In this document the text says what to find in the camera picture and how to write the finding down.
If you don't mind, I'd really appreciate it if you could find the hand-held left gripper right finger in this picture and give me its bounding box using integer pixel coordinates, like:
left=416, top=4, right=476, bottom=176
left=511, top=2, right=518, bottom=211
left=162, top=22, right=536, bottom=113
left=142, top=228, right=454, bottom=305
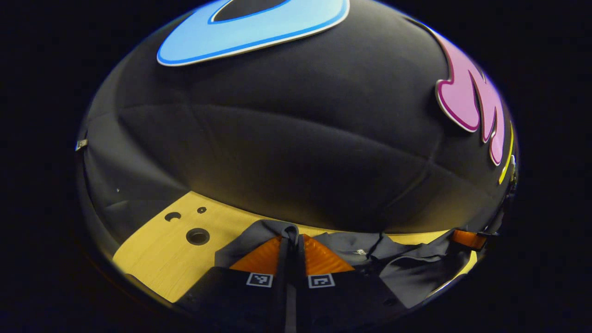
left=296, top=234, right=408, bottom=333

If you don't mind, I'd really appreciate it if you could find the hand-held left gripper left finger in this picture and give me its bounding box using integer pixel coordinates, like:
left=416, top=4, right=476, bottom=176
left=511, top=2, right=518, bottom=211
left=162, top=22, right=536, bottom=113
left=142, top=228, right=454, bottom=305
left=178, top=235, right=291, bottom=332

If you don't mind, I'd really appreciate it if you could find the grey long-sleeved shirt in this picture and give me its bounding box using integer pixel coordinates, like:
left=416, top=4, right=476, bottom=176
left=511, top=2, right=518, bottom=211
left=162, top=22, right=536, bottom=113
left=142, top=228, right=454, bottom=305
left=214, top=219, right=473, bottom=308

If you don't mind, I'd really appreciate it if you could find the black backdrop cloth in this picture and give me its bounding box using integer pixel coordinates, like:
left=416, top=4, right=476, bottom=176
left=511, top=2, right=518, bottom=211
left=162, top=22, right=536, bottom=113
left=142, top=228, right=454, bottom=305
left=76, top=0, right=518, bottom=243

